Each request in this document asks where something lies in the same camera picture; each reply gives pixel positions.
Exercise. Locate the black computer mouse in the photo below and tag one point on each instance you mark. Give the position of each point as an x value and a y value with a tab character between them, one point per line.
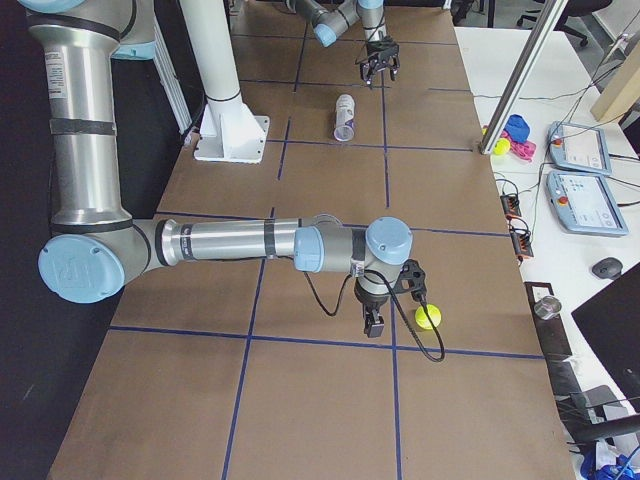
607	268

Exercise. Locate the teach pendant near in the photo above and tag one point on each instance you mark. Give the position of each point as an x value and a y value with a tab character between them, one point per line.
584	204

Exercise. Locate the tennis ball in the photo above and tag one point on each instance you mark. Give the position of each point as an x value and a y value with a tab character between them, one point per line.
502	147
428	318

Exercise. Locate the clear tennis ball can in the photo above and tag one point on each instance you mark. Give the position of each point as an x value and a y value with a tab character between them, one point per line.
344	129

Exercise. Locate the tennis ball on desk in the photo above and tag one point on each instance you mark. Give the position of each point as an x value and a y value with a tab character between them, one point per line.
502	147

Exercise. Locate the blue cloth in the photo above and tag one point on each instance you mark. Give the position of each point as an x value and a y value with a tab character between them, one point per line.
517	128

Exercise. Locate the pink cloth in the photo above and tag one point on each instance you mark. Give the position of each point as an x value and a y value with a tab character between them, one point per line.
525	151

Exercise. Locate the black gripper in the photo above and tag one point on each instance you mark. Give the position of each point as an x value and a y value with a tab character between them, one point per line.
380	51
370	302

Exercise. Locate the aluminium frame post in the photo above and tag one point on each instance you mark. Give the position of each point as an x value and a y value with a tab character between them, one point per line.
532	49

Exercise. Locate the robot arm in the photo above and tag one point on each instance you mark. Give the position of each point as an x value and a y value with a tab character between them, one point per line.
97	246
329	25

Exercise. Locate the teach pendant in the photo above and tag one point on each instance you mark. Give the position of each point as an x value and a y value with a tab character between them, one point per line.
579	148
584	204

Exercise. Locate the black monitor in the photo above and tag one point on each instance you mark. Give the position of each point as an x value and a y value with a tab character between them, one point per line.
609	322

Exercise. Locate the black orange connector strip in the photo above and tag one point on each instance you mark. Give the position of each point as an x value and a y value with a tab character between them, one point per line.
519	230

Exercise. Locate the white camera mast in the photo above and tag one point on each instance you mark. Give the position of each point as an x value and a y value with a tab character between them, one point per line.
229	131

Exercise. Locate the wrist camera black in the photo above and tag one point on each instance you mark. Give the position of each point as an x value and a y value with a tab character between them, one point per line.
412	279

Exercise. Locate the teach pendant far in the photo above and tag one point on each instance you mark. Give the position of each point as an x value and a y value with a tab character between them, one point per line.
579	148

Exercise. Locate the small metal cup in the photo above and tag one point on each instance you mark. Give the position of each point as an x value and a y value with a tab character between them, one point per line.
547	307

